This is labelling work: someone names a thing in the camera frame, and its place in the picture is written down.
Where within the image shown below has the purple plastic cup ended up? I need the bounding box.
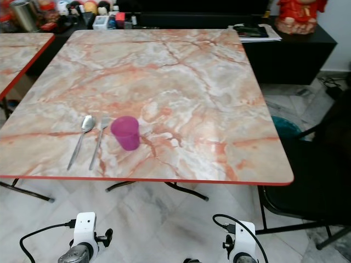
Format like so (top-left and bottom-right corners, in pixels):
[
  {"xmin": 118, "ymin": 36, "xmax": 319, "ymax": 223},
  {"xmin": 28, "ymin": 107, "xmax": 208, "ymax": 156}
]
[{"xmin": 110, "ymin": 116, "xmax": 140, "ymax": 152}]

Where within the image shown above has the black metal table leg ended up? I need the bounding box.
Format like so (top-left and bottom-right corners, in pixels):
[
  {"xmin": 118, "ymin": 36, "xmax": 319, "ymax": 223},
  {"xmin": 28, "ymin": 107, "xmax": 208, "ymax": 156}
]
[
  {"xmin": 105, "ymin": 180, "xmax": 210, "ymax": 202},
  {"xmin": 0, "ymin": 179, "xmax": 55, "ymax": 202}
]

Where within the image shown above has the silver metal fork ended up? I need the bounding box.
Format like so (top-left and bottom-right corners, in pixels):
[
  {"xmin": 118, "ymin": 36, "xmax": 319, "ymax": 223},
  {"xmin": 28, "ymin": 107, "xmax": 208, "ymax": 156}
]
[{"xmin": 89, "ymin": 115, "xmax": 110, "ymax": 171}]

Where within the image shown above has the black chair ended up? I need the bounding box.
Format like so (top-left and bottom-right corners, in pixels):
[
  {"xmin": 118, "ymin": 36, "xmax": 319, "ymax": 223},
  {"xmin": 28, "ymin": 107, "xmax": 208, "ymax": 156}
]
[{"xmin": 257, "ymin": 90, "xmax": 351, "ymax": 250}]

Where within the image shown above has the silver metal spoon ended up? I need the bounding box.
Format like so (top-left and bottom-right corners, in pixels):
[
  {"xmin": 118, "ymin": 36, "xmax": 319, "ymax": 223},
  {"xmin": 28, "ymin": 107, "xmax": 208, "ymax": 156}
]
[{"xmin": 67, "ymin": 115, "xmax": 97, "ymax": 171}]

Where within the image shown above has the teal round bin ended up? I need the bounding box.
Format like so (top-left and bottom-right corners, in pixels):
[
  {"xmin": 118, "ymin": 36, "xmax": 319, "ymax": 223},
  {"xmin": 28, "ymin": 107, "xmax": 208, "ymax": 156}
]
[{"xmin": 271, "ymin": 115, "xmax": 303, "ymax": 140}]

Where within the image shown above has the white paper stack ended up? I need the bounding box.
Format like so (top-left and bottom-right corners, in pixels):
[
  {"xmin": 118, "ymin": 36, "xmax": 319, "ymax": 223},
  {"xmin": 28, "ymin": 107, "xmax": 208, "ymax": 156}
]
[{"xmin": 229, "ymin": 23, "xmax": 284, "ymax": 43}]

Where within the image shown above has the small white blue box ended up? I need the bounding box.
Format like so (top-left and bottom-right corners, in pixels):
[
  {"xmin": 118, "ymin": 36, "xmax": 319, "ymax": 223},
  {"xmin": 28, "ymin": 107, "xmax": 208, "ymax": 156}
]
[{"xmin": 93, "ymin": 15, "xmax": 110, "ymax": 30}]

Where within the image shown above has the dark booklet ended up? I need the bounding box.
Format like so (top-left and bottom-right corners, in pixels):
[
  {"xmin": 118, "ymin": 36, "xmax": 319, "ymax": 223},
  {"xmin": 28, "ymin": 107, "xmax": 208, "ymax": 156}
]
[{"xmin": 239, "ymin": 25, "xmax": 270, "ymax": 38}]

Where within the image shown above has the red snack jar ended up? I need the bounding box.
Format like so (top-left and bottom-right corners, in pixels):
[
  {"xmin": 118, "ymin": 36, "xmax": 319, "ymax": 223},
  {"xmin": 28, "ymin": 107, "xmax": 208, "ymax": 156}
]
[{"xmin": 36, "ymin": 0, "xmax": 60, "ymax": 29}]

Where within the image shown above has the steel tumbler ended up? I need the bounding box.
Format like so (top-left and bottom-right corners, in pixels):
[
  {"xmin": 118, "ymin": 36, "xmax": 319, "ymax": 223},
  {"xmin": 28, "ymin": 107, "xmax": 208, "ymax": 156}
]
[{"xmin": 9, "ymin": 0, "xmax": 40, "ymax": 32}]

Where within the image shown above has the red figurine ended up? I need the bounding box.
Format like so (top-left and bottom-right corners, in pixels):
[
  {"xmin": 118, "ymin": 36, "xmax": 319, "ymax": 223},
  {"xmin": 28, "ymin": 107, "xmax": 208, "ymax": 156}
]
[{"xmin": 276, "ymin": 0, "xmax": 324, "ymax": 35}]

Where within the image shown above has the red lid jar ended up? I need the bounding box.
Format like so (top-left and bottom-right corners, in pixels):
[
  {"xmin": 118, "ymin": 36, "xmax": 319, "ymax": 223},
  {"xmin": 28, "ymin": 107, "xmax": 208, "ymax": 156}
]
[{"xmin": 0, "ymin": 0, "xmax": 14, "ymax": 31}]

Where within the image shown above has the black television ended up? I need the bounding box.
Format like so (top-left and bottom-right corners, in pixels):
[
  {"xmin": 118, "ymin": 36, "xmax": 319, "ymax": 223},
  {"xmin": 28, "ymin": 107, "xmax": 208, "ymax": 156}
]
[{"xmin": 118, "ymin": 0, "xmax": 272, "ymax": 15}]

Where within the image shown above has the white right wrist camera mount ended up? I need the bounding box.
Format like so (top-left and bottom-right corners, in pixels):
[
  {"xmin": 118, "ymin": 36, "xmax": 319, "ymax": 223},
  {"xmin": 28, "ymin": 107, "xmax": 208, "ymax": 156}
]
[{"xmin": 234, "ymin": 220, "xmax": 257, "ymax": 263}]

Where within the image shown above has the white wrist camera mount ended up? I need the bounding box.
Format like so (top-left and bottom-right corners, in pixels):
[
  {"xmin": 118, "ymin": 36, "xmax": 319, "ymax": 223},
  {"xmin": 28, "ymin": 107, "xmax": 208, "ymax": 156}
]
[
  {"xmin": 73, "ymin": 211, "xmax": 98, "ymax": 259},
  {"xmin": 234, "ymin": 220, "xmax": 257, "ymax": 263}
]

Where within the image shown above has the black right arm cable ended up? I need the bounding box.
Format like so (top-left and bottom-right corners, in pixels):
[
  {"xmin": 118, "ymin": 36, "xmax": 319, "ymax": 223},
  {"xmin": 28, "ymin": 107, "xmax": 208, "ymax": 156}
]
[{"xmin": 212, "ymin": 214, "xmax": 268, "ymax": 263}]

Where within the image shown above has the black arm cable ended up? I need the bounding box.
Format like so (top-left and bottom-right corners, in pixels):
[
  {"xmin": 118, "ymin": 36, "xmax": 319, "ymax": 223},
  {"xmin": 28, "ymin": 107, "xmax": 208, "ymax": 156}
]
[
  {"xmin": 212, "ymin": 214, "xmax": 268, "ymax": 263},
  {"xmin": 20, "ymin": 219, "xmax": 76, "ymax": 263}
]

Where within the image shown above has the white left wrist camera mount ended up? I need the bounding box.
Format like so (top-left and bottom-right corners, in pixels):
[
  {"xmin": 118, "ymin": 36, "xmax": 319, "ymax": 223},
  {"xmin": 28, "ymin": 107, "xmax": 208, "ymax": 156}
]
[{"xmin": 73, "ymin": 211, "xmax": 98, "ymax": 259}]

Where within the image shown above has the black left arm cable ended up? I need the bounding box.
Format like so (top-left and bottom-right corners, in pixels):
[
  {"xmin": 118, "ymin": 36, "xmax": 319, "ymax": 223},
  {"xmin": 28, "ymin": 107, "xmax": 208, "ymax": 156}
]
[{"xmin": 20, "ymin": 219, "xmax": 76, "ymax": 263}]

